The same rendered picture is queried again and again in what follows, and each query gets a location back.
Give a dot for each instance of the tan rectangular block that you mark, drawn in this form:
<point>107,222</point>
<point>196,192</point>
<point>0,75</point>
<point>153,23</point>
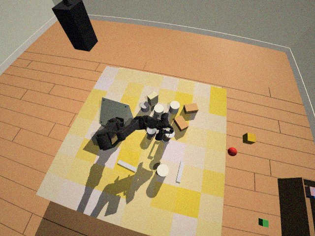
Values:
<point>181,123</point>
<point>190,108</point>

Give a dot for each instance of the pale yellow cube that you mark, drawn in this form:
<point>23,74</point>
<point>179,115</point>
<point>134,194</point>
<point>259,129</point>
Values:
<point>152,98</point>

